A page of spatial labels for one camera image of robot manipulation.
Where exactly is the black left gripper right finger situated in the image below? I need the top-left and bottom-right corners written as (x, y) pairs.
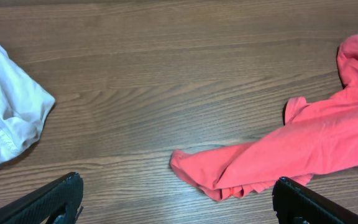
top-left (272, 177), bottom-right (358, 224)

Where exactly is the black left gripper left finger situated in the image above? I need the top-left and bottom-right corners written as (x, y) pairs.
top-left (0, 172), bottom-right (83, 224)

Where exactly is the red polo shirt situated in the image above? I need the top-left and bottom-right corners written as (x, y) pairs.
top-left (170, 34), bottom-right (358, 201)

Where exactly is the white beige folded garment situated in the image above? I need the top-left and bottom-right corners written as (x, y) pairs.
top-left (0, 46), bottom-right (55, 164)

